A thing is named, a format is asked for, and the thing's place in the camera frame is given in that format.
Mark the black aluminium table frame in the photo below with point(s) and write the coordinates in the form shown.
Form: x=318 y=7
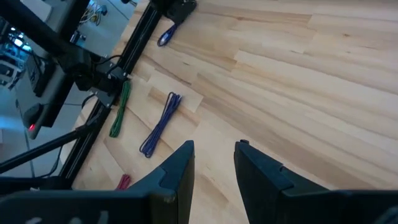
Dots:
x=138 y=46

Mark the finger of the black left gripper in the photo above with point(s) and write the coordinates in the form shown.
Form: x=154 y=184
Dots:
x=179 y=18

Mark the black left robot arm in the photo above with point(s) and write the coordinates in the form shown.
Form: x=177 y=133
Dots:
x=46 y=34

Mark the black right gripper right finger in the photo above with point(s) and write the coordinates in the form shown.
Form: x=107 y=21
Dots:
x=261 y=180

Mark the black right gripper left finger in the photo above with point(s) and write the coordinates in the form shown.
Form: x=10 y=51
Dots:
x=178 y=174

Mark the black computer mouse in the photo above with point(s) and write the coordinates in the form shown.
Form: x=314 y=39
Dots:
x=32 y=115

